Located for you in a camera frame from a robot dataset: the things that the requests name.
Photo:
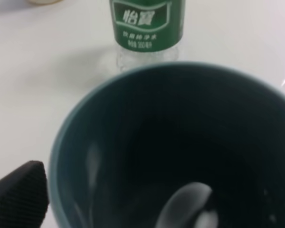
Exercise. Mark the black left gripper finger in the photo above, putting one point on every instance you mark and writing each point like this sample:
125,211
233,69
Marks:
23,196

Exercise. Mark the teal blue plastic cup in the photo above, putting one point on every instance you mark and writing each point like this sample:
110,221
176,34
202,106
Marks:
173,145

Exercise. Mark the clear water bottle green label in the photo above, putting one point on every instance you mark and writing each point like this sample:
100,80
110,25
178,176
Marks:
147,31

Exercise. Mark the pale yellow-green plastic cup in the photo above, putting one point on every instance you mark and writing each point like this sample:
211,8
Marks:
43,2

